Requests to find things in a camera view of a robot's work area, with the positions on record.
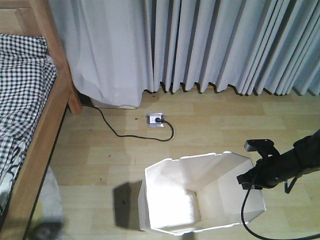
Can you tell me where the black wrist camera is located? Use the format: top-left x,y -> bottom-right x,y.
244,139 -> 280,159

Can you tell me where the checkered bedding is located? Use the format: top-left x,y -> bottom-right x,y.
0,33 -> 58,213

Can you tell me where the floor power outlet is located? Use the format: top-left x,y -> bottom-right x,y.
146,112 -> 165,128

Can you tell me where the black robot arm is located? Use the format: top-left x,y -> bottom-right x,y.
236,131 -> 320,194

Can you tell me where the white plastic trash bin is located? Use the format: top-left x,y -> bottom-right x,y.
138,151 -> 266,236

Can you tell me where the grey curtain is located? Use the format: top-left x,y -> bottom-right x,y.
49,0 -> 320,108

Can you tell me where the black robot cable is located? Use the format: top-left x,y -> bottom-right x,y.
240,187 -> 320,240

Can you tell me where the black power cord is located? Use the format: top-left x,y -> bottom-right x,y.
83,103 -> 175,142

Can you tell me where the wooden bed frame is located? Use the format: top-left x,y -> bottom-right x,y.
0,0 -> 82,240

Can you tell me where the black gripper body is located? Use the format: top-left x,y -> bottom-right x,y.
236,158 -> 295,190

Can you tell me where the grey round rug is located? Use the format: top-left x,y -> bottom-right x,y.
27,167 -> 65,240

